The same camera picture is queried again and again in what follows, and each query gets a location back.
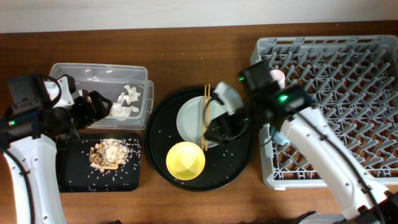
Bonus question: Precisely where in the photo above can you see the crumpled white tissue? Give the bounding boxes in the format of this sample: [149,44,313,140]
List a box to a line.
[109,85,141,117]

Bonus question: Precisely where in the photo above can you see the white round plate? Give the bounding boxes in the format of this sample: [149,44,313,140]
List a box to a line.
[176,96,226,147]

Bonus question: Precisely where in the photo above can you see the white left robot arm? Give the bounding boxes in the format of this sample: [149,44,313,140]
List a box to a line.
[1,73,113,223]

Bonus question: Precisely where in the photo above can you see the yellow bowl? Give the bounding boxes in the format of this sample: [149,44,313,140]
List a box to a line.
[165,142,206,180]

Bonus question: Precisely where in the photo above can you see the rice and peanut food scraps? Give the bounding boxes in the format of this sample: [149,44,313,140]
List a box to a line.
[89,139,129,173]

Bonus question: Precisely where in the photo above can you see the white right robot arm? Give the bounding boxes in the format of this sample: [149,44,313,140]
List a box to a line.
[203,60,397,223]

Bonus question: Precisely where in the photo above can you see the clear plastic waste bin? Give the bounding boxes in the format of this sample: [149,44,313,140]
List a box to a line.
[50,63,154,130]

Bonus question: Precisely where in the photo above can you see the grey plastic dishwasher rack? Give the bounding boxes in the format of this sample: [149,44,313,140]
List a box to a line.
[250,35,397,185]

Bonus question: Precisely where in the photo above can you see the black rectangular tray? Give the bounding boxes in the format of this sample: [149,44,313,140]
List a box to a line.
[56,133,142,192]

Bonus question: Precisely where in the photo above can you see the light blue plastic cup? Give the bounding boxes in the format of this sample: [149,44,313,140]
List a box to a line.
[271,127,290,146]

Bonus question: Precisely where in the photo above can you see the wooden chopstick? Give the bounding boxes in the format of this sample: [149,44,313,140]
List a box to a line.
[204,83,211,151]
[201,85,207,151]

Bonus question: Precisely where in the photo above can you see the round black serving tray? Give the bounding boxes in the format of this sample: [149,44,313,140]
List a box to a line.
[144,86,256,192]

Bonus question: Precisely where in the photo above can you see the pink plastic cup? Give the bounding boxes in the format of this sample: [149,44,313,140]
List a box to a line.
[270,70,285,89]

